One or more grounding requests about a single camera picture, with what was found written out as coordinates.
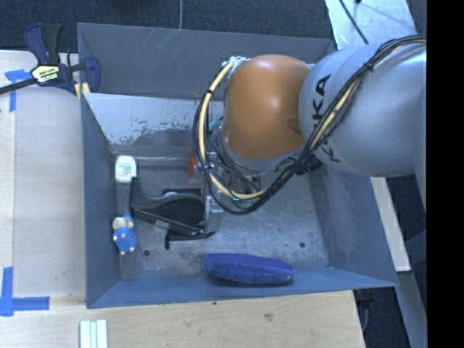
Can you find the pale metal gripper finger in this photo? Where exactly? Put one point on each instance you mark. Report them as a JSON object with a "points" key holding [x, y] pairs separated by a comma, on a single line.
{"points": [[214, 214]]}

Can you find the blue toy figure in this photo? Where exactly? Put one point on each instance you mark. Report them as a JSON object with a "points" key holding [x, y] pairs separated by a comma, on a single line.
{"points": [[124, 235]]}

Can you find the blue cloth pouch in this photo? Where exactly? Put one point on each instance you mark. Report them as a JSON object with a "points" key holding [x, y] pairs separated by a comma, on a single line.
{"points": [[248, 268]]}

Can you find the white bottle with label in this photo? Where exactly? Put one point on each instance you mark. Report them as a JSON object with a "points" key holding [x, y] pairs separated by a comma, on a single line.
{"points": [[125, 168]]}

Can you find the grey metal bin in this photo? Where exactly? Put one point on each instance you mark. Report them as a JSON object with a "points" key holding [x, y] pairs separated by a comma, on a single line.
{"points": [[275, 238]]}

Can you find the black flat pouch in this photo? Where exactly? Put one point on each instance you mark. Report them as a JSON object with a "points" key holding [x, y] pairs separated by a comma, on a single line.
{"points": [[177, 210]]}

